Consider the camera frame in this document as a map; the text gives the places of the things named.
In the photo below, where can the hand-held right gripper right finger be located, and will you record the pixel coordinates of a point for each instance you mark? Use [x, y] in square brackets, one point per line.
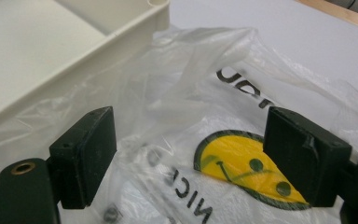
[298, 155]

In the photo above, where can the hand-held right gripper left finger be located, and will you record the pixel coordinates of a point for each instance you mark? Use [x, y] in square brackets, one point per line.
[84, 158]

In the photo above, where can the clear plastic bag yellow face print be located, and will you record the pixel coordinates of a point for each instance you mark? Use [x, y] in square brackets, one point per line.
[180, 124]

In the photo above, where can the white plastic tray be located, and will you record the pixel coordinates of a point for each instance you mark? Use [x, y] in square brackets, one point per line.
[43, 46]

